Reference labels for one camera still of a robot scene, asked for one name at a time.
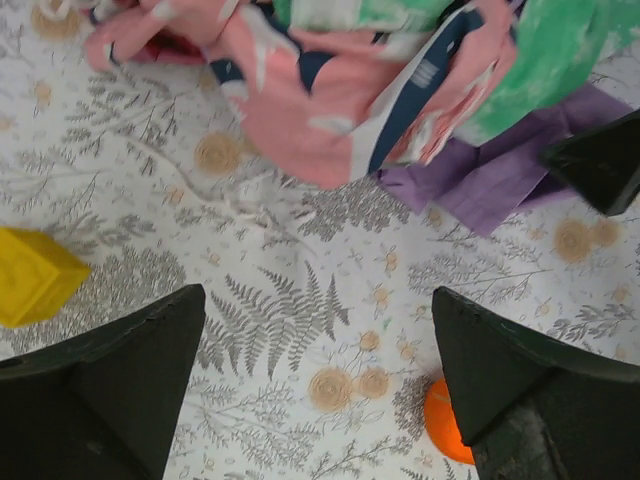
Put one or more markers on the green tie-dye cloth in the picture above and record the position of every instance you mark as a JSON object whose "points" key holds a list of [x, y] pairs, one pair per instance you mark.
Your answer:
{"points": [[494, 61]]}

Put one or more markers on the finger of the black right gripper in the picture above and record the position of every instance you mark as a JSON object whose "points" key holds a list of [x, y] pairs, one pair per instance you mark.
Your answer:
{"points": [[601, 165]]}

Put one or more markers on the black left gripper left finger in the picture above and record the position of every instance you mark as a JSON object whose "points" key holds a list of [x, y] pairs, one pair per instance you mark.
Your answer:
{"points": [[103, 404]]}

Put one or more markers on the yellow block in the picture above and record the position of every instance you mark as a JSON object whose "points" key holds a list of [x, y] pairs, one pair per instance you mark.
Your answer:
{"points": [[38, 276]]}

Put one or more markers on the pink patterned cloth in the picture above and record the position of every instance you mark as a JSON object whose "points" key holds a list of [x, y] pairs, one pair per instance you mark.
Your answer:
{"points": [[325, 108]]}

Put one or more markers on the orange ball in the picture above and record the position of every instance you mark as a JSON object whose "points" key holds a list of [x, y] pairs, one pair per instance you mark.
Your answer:
{"points": [[441, 426]]}

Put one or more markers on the purple cloth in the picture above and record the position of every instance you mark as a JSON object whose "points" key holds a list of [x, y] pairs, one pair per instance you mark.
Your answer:
{"points": [[482, 186]]}

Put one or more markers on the floral table mat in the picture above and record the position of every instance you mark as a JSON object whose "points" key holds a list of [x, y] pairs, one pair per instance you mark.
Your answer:
{"points": [[319, 342]]}

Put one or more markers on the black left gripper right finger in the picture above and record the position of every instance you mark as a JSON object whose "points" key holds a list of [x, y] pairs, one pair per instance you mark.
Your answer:
{"points": [[530, 406]]}

